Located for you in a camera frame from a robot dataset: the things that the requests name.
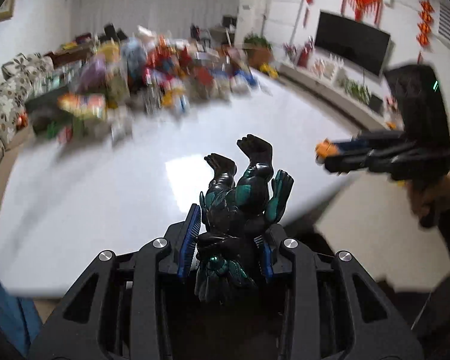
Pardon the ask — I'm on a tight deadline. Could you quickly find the black television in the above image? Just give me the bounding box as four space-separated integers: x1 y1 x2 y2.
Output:
314 10 391 77

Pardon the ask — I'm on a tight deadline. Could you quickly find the white standing air conditioner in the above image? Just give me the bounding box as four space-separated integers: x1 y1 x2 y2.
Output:
235 0 268 46

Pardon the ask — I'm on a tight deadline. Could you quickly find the black green monster figure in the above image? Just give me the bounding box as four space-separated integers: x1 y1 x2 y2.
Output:
195 134 294 304

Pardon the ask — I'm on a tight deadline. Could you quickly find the right hand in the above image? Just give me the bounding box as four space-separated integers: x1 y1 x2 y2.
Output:
406 171 450 229

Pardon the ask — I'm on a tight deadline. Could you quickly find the blue cloth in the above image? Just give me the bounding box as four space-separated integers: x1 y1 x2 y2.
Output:
0 282 42 359

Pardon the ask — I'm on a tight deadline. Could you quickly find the gold framed wall picture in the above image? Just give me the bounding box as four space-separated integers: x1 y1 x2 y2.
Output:
0 0 15 22

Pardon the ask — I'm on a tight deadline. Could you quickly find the potted green plant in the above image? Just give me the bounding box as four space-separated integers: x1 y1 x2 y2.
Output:
242 33 273 70

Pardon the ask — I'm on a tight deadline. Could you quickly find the orange snack bag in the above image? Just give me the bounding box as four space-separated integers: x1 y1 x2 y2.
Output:
57 94 107 120

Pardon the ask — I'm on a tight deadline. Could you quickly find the floral patterned sofa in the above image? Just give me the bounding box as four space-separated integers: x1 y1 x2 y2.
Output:
0 53 53 163

